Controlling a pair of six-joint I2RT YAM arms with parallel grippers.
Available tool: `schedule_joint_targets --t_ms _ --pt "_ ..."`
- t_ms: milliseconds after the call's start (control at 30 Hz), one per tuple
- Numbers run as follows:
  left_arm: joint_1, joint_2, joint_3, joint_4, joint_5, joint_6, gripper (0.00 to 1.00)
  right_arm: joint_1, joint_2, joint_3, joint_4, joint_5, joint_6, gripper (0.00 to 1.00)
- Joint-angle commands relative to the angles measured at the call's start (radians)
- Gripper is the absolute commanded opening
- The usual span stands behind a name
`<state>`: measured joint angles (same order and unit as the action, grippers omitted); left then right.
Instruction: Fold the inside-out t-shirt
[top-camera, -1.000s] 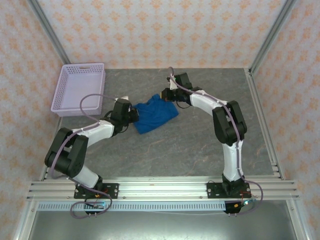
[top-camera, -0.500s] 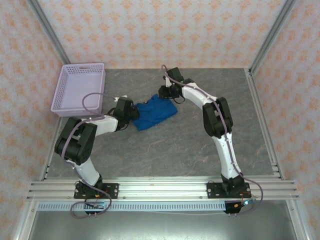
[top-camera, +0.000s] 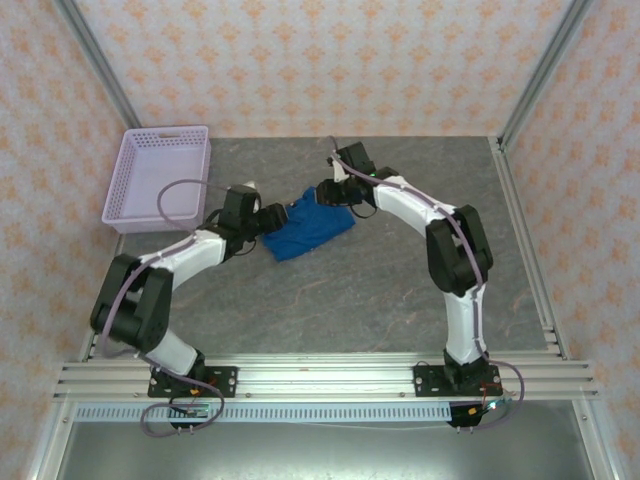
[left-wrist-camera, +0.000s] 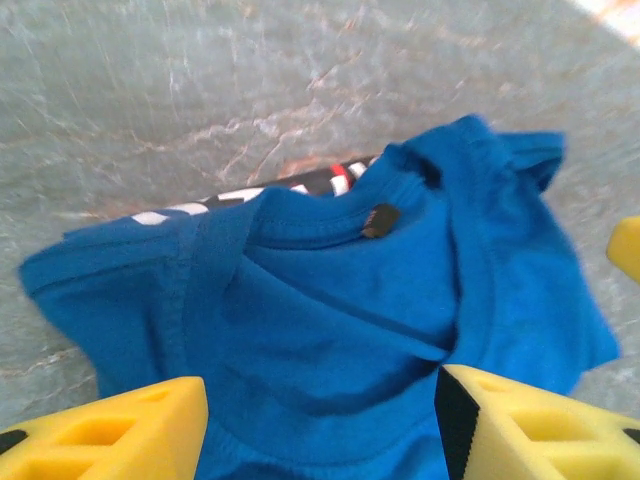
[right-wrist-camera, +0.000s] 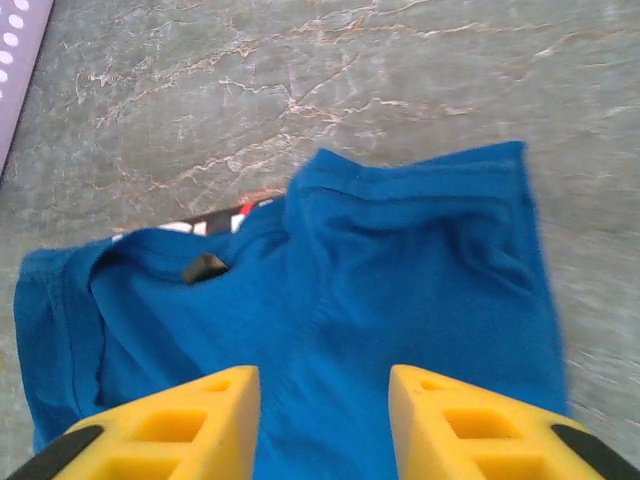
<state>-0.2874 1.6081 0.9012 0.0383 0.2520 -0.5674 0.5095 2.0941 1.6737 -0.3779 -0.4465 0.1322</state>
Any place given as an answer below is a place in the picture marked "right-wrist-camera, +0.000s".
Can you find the blue t-shirt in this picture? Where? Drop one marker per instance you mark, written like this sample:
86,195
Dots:
320,310

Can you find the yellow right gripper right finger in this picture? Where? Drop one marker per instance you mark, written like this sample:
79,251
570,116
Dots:
415,415

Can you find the lavender perforated plastic basket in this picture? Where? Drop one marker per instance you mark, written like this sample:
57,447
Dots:
10,75

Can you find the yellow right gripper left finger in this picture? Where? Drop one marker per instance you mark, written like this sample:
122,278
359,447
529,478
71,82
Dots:
240,400

